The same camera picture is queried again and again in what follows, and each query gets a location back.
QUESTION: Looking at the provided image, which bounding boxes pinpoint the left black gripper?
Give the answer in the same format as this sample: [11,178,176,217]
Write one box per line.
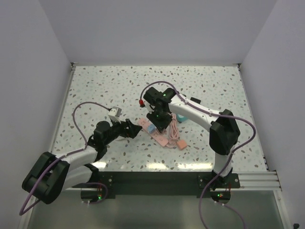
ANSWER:
[103,116,141,146]

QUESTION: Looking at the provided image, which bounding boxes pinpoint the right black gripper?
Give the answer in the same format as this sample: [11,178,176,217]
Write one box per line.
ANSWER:
[147,107,173,133]

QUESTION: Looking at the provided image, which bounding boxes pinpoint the pink power strip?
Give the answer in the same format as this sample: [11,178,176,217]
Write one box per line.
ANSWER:
[138,118,169,147]

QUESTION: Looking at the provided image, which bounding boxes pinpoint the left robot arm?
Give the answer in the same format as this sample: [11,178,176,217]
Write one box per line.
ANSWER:
[22,119,142,204]

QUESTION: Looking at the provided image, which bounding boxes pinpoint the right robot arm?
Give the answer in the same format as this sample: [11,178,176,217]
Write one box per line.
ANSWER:
[139,87,240,187]

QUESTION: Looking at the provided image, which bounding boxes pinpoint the blue plug adapter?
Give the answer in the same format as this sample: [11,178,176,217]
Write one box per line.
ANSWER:
[147,124,156,135]

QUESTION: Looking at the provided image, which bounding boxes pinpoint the orange plug adapter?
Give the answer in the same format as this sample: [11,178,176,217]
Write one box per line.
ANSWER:
[176,140,187,150]

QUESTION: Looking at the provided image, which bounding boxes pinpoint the teal triangular socket base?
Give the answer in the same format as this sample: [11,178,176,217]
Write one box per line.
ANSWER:
[176,114,188,123]

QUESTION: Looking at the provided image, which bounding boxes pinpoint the black cube adapter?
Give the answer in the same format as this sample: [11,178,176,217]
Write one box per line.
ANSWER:
[190,97,201,104]

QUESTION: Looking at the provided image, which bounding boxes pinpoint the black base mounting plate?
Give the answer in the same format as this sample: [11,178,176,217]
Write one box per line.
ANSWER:
[74,171,241,202]

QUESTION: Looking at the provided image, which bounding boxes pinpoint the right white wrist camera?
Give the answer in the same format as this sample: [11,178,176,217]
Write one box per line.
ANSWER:
[139,99,155,113]

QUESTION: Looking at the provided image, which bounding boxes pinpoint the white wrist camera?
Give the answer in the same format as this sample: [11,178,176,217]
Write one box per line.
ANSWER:
[139,99,155,113]
[108,106,122,123]

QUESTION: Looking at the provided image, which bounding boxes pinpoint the pink coiled power cord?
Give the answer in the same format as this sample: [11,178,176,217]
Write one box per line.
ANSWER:
[166,113,181,149]

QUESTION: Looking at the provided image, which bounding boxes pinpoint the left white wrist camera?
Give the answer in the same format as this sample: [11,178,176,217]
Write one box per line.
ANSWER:
[108,106,122,123]

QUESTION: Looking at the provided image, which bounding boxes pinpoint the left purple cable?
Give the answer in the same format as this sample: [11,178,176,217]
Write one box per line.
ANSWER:
[19,102,112,216]

